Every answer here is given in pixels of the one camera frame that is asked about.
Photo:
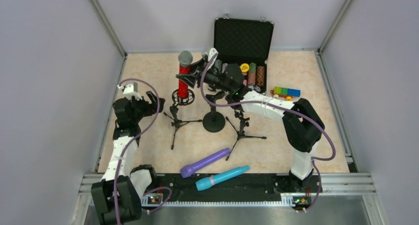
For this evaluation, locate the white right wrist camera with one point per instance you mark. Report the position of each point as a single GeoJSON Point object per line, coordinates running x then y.
{"type": "Point", "coordinates": [210, 56]}

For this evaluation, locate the purple green chip stack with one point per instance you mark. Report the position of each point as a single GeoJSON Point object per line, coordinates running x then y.
{"type": "Point", "coordinates": [218, 65]}

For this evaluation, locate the green red chip stack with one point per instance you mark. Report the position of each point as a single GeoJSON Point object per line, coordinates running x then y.
{"type": "Point", "coordinates": [252, 74]}

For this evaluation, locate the brown chip stack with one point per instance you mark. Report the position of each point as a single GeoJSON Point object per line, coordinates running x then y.
{"type": "Point", "coordinates": [260, 76]}

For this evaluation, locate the black small tripod mic stand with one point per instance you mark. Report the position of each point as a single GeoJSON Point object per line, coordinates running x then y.
{"type": "Point", "coordinates": [240, 132]}

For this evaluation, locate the black poker chip case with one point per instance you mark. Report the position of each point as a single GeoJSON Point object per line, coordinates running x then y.
{"type": "Point", "coordinates": [244, 41]}

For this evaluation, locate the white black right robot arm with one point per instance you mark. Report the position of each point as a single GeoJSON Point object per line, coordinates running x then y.
{"type": "Point", "coordinates": [302, 124]}

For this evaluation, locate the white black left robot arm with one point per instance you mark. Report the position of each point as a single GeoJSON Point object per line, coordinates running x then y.
{"type": "Point", "coordinates": [117, 196]}

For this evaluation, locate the colourful toy block train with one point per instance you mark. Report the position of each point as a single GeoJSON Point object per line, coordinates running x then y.
{"type": "Point", "coordinates": [285, 93]}

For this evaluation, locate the black round-base mic stand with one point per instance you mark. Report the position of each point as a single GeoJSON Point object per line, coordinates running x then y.
{"type": "Point", "coordinates": [214, 121]}

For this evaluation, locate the cyan microphone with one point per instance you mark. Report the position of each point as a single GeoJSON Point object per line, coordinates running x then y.
{"type": "Point", "coordinates": [208, 182]}

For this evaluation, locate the yellow round dealer chip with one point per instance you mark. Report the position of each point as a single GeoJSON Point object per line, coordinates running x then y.
{"type": "Point", "coordinates": [244, 67]}

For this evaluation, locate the black tripod shock-mount stand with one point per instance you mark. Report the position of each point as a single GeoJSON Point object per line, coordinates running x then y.
{"type": "Point", "coordinates": [177, 122]}

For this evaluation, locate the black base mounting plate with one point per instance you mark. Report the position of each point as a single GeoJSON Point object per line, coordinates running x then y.
{"type": "Point", "coordinates": [268, 187]}

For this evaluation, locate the purple microphone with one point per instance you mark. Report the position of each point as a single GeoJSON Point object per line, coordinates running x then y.
{"type": "Point", "coordinates": [190, 169]}

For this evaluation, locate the blue orange chip stack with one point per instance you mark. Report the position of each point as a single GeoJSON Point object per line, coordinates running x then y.
{"type": "Point", "coordinates": [223, 67]}

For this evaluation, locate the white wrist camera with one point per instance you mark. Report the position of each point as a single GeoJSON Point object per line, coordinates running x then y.
{"type": "Point", "coordinates": [130, 91]}
{"type": "Point", "coordinates": [210, 56]}

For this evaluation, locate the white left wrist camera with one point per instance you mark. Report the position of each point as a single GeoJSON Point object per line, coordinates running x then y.
{"type": "Point", "coordinates": [130, 91]}

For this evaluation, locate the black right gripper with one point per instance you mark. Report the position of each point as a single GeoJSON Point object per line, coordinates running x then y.
{"type": "Point", "coordinates": [201, 72]}

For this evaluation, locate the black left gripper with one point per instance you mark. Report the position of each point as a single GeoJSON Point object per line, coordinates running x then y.
{"type": "Point", "coordinates": [146, 105]}

